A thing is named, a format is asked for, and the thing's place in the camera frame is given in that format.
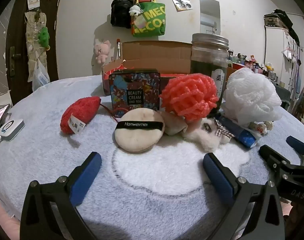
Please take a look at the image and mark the white mesh bath pouf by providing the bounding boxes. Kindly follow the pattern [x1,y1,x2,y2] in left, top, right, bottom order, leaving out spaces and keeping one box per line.
[221,67,283,127]

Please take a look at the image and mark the metal door handle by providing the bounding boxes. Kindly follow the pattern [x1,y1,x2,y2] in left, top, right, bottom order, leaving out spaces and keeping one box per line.
[9,46,20,77]

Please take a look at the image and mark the green plush toy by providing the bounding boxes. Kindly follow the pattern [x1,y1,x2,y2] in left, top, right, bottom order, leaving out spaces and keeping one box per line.
[38,27,51,48]

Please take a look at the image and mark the glass jar metal lid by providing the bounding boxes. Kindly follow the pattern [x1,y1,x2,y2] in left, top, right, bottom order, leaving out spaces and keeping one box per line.
[190,33,229,113]

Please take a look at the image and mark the beige cloth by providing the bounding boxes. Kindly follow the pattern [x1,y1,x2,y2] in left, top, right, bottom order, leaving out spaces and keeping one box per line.
[162,111,188,136]

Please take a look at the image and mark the cream knitted scrunchie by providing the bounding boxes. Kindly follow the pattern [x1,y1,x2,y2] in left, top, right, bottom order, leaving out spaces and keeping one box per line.
[249,121,274,137]

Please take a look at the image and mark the coral foam net ball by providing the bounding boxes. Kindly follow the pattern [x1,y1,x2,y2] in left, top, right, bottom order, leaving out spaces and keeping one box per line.
[159,72,221,123]

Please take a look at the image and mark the pink plush toy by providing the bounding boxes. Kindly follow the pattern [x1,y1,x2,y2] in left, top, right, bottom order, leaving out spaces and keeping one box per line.
[94,39,112,64]

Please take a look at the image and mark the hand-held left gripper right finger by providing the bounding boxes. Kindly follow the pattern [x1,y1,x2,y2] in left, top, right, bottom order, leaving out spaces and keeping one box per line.
[202,152,285,240]

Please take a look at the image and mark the red paper liner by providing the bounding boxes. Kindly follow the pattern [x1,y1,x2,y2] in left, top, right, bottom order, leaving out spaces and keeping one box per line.
[109,60,178,80]

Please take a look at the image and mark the green cloth covered desk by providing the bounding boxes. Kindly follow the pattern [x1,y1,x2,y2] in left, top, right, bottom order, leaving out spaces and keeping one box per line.
[267,80,291,108]

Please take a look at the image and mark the clear plastic bag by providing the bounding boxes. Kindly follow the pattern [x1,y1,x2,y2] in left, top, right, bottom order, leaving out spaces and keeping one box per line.
[32,60,50,92]

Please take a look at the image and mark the white power bank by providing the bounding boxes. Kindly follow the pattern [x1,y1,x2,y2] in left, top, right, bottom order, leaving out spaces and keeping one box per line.
[0,119,25,142]

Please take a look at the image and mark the dark wooden door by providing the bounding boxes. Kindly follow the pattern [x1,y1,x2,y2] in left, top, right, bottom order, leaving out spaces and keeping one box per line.
[6,0,64,105]

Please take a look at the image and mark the blue tissue packet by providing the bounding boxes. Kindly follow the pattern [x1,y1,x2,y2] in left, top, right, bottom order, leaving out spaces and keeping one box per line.
[218,116,259,148]

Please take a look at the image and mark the hanging fabric organizer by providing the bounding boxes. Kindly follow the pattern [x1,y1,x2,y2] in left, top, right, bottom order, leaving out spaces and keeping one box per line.
[24,10,48,83]

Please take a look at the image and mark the cardboard box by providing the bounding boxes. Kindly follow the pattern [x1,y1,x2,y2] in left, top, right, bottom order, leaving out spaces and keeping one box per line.
[101,41,246,97]

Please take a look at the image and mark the red knitted rabbit sponge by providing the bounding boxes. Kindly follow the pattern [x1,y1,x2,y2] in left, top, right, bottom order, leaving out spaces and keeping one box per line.
[60,96,102,136]

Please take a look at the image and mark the green tote bag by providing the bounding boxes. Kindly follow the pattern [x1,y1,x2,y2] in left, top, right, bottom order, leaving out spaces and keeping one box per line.
[131,2,166,37]

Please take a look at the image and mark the floral print cosmetic tin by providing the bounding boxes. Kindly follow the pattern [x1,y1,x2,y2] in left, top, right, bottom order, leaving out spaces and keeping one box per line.
[109,69,161,117]

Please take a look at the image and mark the beige powder puff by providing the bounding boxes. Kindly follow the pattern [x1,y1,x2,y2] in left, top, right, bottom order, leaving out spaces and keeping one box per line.
[114,109,165,153]

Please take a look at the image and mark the white panda plush keychain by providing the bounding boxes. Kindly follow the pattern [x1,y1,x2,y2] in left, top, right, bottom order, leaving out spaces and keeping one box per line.
[129,5,142,17]

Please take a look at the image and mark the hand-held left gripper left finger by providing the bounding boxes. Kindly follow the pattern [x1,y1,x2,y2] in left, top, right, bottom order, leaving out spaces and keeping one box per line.
[20,151,102,240]

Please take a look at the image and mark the row of cosmetics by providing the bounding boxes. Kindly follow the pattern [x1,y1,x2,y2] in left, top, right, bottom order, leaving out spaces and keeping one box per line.
[227,49,280,80]

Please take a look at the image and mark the black bag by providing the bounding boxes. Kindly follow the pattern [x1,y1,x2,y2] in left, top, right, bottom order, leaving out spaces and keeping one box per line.
[110,0,134,28]

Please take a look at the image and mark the wall photo collage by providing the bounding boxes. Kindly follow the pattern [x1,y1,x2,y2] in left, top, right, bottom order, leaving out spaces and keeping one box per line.
[168,0,193,12]

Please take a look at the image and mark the wall mirror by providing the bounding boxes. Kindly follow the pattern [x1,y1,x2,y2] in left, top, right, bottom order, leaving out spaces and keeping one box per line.
[199,0,221,36]

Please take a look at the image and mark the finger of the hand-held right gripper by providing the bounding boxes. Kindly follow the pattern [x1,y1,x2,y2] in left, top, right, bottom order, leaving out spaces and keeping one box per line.
[259,144,296,178]
[286,135,304,155]

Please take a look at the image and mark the dark patterned storage bag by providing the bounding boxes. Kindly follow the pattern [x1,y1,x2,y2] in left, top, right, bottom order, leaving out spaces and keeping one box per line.
[264,9,300,30]

